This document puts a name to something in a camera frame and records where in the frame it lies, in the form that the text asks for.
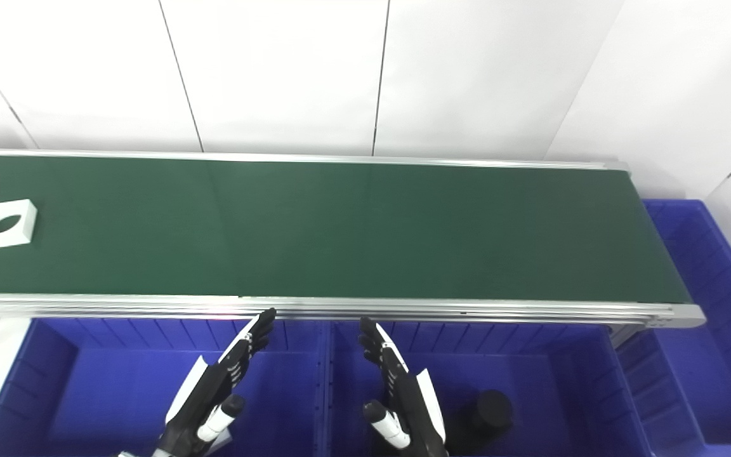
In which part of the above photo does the green conveyor belt aluminium frame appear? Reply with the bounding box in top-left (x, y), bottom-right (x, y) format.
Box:
top-left (0, 149), bottom-right (708, 351)

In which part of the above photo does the black cylinder part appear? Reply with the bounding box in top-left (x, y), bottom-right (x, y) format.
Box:
top-left (448, 390), bottom-right (513, 455)

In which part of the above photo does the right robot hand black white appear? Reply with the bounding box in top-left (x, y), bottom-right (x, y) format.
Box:
top-left (358, 317), bottom-right (449, 457)

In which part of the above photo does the blue plastic bin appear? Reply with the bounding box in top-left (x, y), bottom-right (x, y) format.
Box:
top-left (0, 317), bottom-right (331, 457)
top-left (616, 199), bottom-right (731, 457)
top-left (318, 321), bottom-right (655, 457)

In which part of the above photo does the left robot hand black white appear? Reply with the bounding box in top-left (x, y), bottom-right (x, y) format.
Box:
top-left (156, 308), bottom-right (277, 457)

